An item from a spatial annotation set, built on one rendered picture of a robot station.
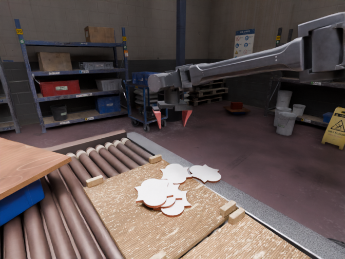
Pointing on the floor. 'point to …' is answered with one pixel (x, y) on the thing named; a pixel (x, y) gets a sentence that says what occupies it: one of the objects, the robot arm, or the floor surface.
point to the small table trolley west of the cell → (144, 109)
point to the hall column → (180, 33)
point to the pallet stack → (207, 93)
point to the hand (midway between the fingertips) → (172, 125)
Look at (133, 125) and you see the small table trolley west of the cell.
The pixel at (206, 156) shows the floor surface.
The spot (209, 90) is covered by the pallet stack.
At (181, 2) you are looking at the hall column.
